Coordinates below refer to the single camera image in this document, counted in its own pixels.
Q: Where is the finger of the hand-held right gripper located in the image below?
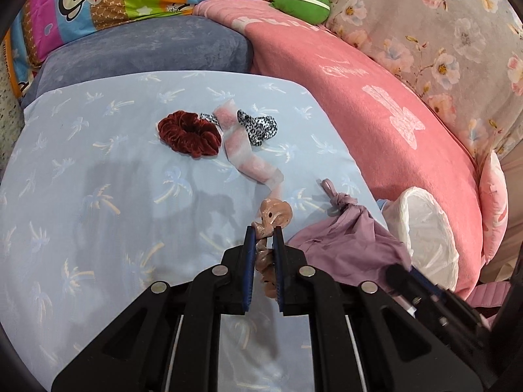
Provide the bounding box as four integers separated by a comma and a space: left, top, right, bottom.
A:
386, 265, 450, 315

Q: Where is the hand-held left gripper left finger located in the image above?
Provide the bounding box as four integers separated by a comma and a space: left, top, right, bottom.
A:
51, 225, 256, 392

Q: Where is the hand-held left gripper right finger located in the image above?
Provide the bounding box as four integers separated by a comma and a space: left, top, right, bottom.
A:
273, 226, 489, 392

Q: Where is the white plastic bin bag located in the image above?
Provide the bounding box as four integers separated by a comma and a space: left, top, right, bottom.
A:
384, 187, 460, 290

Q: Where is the tan nylon stocking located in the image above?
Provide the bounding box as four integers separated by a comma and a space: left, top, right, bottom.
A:
252, 198, 294, 301

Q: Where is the purple cloth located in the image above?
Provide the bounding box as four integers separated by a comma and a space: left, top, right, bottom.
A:
288, 178, 413, 295

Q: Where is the pink puffer jacket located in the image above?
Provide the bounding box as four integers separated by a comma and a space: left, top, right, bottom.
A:
466, 282, 511, 307

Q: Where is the pink and white pillow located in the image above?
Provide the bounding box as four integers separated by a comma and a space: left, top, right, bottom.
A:
478, 151, 509, 266

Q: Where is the pink and white cloth strip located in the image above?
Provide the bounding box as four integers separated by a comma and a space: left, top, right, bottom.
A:
212, 99, 284, 201

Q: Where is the leopard print scrunchie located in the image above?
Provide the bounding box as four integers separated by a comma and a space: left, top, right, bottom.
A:
199, 109, 280, 147

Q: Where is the dark red velvet scrunchie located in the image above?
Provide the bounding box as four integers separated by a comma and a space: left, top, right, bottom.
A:
157, 111, 223, 159

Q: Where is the light blue palm print sheet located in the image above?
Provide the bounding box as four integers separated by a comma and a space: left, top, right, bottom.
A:
0, 70, 389, 392

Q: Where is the pink blanket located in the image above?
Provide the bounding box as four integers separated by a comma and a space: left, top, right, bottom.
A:
192, 0, 485, 299

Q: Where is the blue-grey cushion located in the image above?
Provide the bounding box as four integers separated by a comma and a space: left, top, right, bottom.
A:
20, 16, 254, 109

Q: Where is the grey floral blanket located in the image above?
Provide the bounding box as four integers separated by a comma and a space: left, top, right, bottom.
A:
294, 0, 523, 168

